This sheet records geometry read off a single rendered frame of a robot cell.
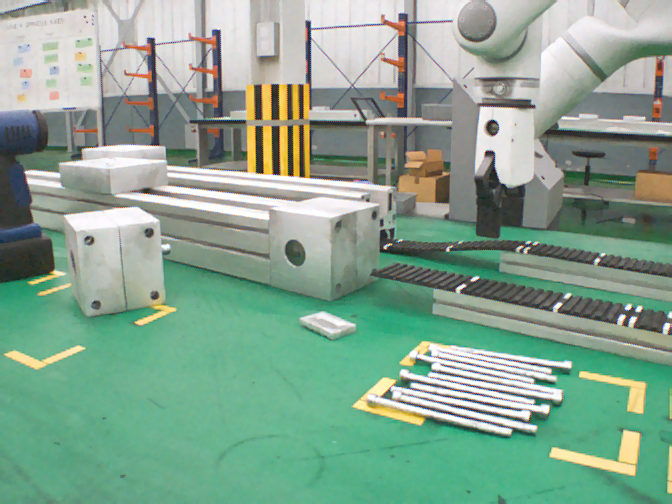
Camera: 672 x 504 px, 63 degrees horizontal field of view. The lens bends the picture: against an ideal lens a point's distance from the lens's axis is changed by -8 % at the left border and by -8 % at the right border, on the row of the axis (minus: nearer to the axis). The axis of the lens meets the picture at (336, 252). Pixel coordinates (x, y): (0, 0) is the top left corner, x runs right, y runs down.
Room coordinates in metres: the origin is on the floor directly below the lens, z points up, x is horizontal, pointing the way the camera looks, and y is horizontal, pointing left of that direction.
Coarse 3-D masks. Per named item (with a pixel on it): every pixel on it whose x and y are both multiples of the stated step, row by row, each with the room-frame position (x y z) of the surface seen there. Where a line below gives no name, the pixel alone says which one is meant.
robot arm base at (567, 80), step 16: (560, 48) 1.09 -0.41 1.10; (544, 64) 1.10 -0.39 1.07; (560, 64) 1.08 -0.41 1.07; (576, 64) 1.06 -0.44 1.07; (544, 80) 1.09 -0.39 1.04; (560, 80) 1.08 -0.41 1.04; (576, 80) 1.07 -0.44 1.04; (592, 80) 1.07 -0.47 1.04; (544, 96) 1.09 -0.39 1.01; (560, 96) 1.08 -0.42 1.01; (576, 96) 1.09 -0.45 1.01; (544, 112) 1.10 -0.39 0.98; (560, 112) 1.10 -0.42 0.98; (544, 128) 1.12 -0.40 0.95
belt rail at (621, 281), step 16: (512, 256) 0.72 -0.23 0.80; (528, 256) 0.71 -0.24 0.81; (512, 272) 0.72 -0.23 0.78; (528, 272) 0.71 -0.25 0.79; (544, 272) 0.70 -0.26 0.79; (560, 272) 0.69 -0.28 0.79; (576, 272) 0.68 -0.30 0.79; (592, 272) 0.66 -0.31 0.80; (608, 272) 0.65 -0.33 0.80; (624, 272) 0.64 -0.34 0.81; (608, 288) 0.65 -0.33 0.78; (624, 288) 0.64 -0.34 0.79; (640, 288) 0.63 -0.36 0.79; (656, 288) 0.62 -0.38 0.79
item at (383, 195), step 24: (168, 168) 1.20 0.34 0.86; (192, 168) 1.18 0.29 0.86; (240, 192) 0.99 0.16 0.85; (264, 192) 0.94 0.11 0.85; (288, 192) 0.91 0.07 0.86; (312, 192) 0.88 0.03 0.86; (336, 192) 0.86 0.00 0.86; (360, 192) 0.85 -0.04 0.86; (384, 192) 0.89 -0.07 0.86; (384, 216) 0.88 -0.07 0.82
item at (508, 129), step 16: (480, 112) 0.73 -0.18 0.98; (496, 112) 0.72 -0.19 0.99; (512, 112) 0.71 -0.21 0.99; (528, 112) 0.75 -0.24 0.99; (480, 128) 0.73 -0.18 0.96; (496, 128) 0.72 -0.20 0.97; (512, 128) 0.71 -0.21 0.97; (528, 128) 0.75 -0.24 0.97; (480, 144) 0.72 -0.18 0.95; (496, 144) 0.71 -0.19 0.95; (512, 144) 0.71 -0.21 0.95; (528, 144) 0.75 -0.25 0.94; (480, 160) 0.72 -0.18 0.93; (496, 160) 0.71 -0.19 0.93; (512, 160) 0.71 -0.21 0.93; (528, 160) 0.75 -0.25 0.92; (496, 176) 0.73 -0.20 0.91; (512, 176) 0.71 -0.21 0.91; (528, 176) 0.76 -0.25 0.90
